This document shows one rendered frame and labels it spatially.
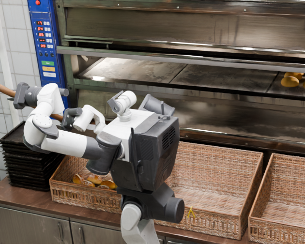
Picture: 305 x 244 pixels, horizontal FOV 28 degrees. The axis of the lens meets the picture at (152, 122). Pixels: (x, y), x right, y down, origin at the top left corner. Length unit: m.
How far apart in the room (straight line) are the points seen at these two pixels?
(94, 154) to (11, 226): 1.57
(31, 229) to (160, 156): 1.49
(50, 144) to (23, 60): 1.63
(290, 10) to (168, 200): 1.14
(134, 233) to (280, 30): 1.26
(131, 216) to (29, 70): 1.52
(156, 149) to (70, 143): 0.36
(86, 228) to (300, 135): 1.31
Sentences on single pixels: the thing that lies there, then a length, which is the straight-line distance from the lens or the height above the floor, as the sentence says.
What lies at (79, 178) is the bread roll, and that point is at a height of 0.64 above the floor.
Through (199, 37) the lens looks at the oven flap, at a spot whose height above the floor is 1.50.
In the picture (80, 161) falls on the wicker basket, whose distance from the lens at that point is 3.89.
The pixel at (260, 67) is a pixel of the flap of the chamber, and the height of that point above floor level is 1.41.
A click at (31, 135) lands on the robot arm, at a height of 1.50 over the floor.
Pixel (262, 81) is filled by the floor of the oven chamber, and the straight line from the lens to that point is 3.55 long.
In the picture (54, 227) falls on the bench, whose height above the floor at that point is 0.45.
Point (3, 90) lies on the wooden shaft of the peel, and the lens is 2.70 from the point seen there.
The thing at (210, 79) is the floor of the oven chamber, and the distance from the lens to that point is 3.60.
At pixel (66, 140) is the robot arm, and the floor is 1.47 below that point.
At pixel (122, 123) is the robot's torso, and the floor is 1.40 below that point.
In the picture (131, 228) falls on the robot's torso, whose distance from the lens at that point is 2.82.
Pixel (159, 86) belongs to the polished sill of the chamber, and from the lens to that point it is 3.53.
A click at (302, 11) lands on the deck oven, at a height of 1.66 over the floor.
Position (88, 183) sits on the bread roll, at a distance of 3.69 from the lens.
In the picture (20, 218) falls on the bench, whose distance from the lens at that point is 3.81.
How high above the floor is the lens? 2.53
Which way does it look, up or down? 26 degrees down
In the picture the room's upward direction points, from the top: 5 degrees counter-clockwise
